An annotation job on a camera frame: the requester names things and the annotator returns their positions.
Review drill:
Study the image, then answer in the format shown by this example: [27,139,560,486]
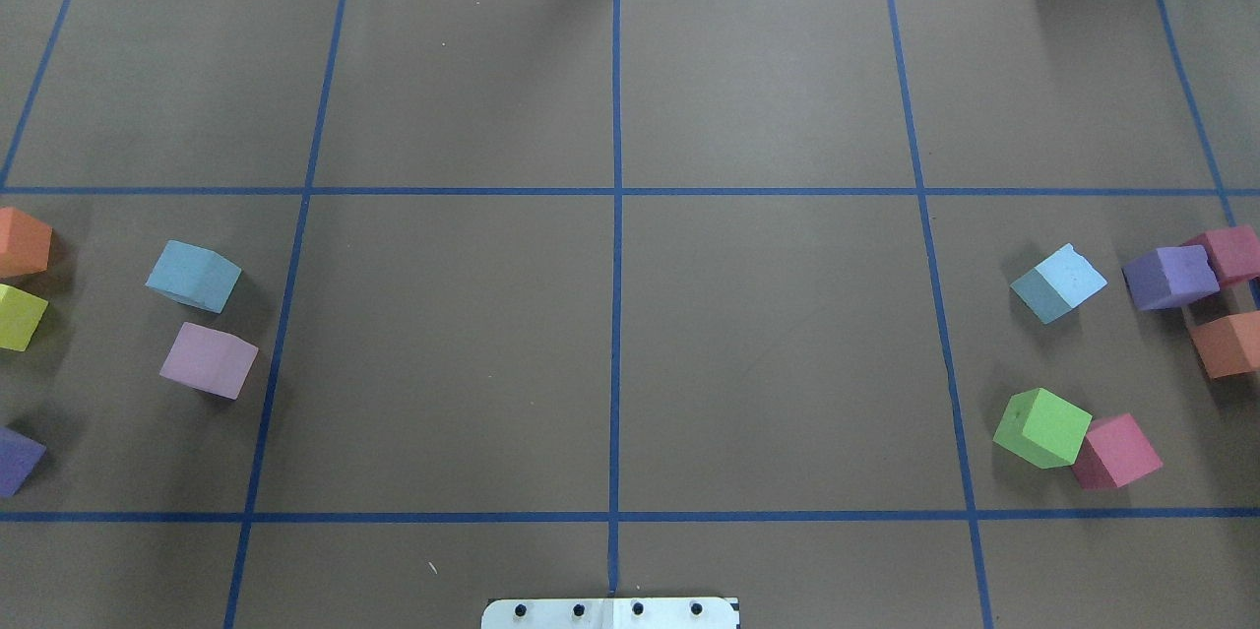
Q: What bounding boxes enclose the purple foam block right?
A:
[1121,245,1221,311]

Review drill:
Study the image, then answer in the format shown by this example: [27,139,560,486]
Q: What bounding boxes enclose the yellow foam block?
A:
[1,284,49,350]

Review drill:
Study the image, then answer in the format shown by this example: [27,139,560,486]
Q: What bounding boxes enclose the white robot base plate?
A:
[480,597,741,628]

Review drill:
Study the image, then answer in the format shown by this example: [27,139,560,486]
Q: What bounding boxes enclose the light blue foam block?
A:
[1011,243,1108,325]
[145,239,242,314]

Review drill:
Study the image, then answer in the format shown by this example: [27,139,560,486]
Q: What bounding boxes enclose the pink foam block left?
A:
[160,321,258,401]

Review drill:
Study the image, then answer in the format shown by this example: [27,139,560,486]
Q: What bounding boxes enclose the red-pink foam block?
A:
[1182,224,1260,289]
[1071,413,1163,490]

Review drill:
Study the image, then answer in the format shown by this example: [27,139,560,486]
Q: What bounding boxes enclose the purple foam block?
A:
[1121,245,1221,311]
[1,427,48,498]

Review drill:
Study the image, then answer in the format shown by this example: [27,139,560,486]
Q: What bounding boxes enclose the orange foam block left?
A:
[1,207,53,279]

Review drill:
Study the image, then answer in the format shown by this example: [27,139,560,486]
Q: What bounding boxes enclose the green foam block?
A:
[993,388,1092,471]

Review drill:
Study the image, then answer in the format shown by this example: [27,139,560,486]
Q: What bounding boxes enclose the purple foam block left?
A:
[1,427,48,498]

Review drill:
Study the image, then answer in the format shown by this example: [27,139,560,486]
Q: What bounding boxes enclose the orange foam block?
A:
[1189,311,1259,379]
[1,207,53,279]

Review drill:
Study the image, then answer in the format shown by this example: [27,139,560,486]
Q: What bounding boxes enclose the orange foam block right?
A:
[1189,311,1259,379]

